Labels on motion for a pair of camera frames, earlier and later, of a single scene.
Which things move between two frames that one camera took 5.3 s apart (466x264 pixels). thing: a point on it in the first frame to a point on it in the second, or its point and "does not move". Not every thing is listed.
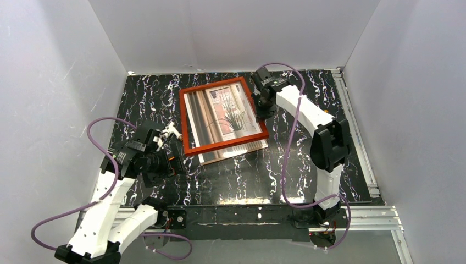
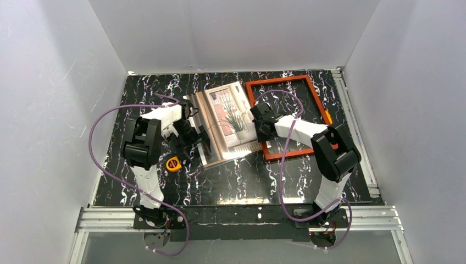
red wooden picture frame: [223, 144] to [277, 155]
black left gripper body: [170, 166] to [198, 137]
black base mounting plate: [251, 223] does not move
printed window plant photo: [220, 114] does not move
